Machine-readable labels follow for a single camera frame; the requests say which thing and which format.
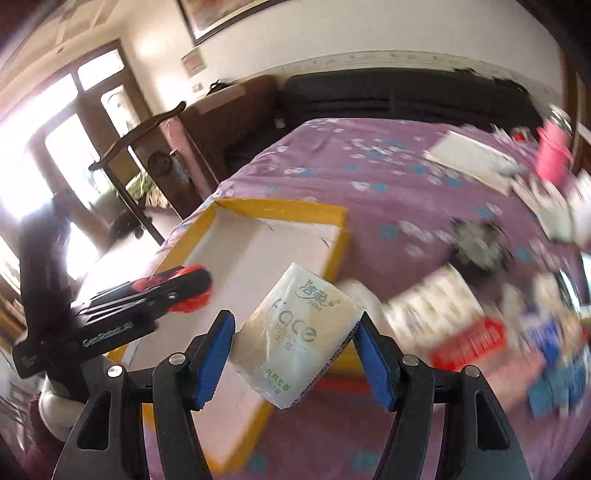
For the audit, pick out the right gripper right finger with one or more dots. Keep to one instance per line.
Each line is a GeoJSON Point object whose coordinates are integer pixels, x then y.
{"type": "Point", "coordinates": [478, 441]}

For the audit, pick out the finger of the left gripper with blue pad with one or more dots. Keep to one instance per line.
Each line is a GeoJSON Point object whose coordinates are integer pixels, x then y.
{"type": "Point", "coordinates": [179, 283]}

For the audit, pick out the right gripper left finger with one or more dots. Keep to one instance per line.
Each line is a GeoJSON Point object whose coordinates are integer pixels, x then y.
{"type": "Point", "coordinates": [107, 441]}

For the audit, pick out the red mesh scrubber ball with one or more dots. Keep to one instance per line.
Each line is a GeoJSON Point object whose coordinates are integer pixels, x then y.
{"type": "Point", "coordinates": [192, 304]}

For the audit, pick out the blue Vinda tissue pack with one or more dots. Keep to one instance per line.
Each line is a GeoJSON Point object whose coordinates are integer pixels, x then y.
{"type": "Point", "coordinates": [551, 324]}

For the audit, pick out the beige Face tissue pack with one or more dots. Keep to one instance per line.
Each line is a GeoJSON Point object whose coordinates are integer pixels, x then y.
{"type": "Point", "coordinates": [294, 336]}

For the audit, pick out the red white tissue pack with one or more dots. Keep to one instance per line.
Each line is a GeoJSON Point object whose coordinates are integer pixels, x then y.
{"type": "Point", "coordinates": [441, 321]}

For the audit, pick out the yellow cardboard tray box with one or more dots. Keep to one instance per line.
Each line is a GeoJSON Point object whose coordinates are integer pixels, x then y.
{"type": "Point", "coordinates": [246, 245]}

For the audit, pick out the dark wooden chair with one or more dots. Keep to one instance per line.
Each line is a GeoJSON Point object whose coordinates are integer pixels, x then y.
{"type": "Point", "coordinates": [157, 158]}

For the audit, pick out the black electric motor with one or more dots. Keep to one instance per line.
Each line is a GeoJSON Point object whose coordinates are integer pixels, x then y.
{"type": "Point", "coordinates": [479, 244]}

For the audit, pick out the white green-cuffed glove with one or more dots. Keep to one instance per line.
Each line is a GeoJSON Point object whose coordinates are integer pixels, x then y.
{"type": "Point", "coordinates": [548, 205]}

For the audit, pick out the white notebook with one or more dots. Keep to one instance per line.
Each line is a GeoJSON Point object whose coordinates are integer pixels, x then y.
{"type": "Point", "coordinates": [476, 160]}

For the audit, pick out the pink bottle with knit sleeve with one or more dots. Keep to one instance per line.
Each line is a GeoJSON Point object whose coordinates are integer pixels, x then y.
{"type": "Point", "coordinates": [554, 159]}

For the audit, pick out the black sofa backrest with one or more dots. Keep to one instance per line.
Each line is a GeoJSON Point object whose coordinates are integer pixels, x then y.
{"type": "Point", "coordinates": [432, 96]}

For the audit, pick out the framed wall painting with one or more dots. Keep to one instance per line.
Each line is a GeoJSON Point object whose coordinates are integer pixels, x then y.
{"type": "Point", "coordinates": [206, 18]}

